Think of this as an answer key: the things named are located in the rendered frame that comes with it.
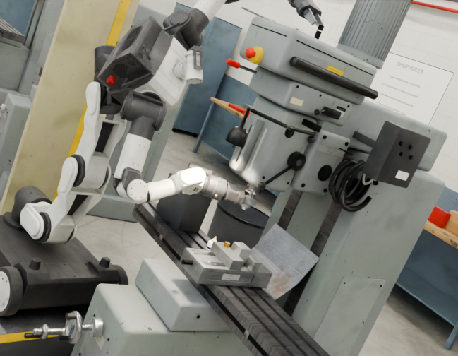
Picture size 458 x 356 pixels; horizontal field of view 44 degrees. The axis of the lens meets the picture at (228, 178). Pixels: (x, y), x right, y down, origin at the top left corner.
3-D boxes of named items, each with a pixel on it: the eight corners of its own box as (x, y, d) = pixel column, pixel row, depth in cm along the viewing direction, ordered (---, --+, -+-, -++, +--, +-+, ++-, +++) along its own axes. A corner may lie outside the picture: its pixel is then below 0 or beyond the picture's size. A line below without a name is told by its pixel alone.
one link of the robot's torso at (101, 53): (87, 49, 245) (111, 37, 233) (111, 57, 254) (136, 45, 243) (87, 111, 240) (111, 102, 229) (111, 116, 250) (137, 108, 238)
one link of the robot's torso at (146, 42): (73, 88, 216) (130, 63, 192) (109, 28, 233) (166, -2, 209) (127, 135, 232) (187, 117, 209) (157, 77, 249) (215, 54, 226)
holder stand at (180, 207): (177, 229, 250) (193, 189, 246) (155, 208, 267) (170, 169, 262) (198, 232, 258) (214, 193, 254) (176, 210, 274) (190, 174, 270)
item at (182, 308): (169, 333, 206) (181, 305, 204) (133, 281, 233) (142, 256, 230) (268, 332, 237) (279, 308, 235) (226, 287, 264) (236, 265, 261)
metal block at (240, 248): (236, 262, 219) (241, 248, 217) (228, 254, 223) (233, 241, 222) (245, 263, 222) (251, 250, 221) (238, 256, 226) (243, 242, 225)
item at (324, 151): (295, 191, 218) (322, 129, 212) (260, 167, 236) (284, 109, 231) (327, 198, 230) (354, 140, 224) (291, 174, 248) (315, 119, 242)
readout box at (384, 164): (377, 181, 201) (404, 127, 196) (360, 171, 208) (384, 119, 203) (409, 190, 213) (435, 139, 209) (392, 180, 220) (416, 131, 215)
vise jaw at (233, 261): (229, 269, 212) (233, 260, 211) (209, 249, 223) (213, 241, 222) (240, 270, 216) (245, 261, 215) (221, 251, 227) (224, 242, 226)
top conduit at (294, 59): (293, 67, 187) (298, 56, 186) (286, 63, 190) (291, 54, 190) (376, 100, 215) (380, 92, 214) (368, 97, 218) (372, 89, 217)
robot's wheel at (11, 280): (-16, 298, 239) (-2, 257, 234) (-4, 297, 242) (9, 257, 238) (2, 326, 226) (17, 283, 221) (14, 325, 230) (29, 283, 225)
